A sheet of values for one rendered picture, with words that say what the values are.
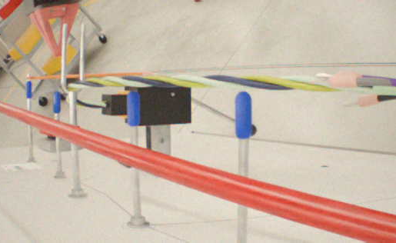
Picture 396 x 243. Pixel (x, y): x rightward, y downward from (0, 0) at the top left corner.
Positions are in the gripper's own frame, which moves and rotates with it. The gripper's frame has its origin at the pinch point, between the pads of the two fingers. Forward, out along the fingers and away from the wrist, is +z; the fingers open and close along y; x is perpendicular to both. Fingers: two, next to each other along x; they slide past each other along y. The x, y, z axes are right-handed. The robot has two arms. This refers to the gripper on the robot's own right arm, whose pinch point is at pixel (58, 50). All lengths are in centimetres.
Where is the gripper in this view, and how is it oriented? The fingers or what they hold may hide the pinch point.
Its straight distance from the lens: 69.8
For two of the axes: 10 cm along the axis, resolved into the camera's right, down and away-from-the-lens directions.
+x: 7.6, -2.2, 6.1
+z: 1.4, 9.7, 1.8
